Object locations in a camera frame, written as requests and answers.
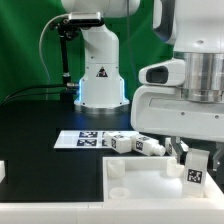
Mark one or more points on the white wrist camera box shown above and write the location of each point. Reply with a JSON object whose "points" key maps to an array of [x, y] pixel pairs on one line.
{"points": [[168, 73]]}

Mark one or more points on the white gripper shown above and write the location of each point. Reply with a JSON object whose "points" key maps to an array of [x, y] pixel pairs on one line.
{"points": [[162, 111]]}

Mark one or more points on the grey camera on stand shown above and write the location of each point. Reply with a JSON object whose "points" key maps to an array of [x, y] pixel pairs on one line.
{"points": [[85, 19]]}

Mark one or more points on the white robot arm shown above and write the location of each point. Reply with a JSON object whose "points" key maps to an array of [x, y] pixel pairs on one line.
{"points": [[194, 27]]}

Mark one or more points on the white square table top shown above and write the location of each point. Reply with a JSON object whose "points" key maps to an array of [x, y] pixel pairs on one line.
{"points": [[140, 178]]}

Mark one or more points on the black camera stand pole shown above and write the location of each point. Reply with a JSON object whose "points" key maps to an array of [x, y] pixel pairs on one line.
{"points": [[67, 32]]}

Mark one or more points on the white marker tag sheet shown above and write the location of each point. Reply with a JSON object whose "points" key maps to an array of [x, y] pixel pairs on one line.
{"points": [[83, 139]]}

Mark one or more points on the white L-shaped wall fixture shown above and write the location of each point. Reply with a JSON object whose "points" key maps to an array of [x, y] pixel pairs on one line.
{"points": [[206, 210]]}

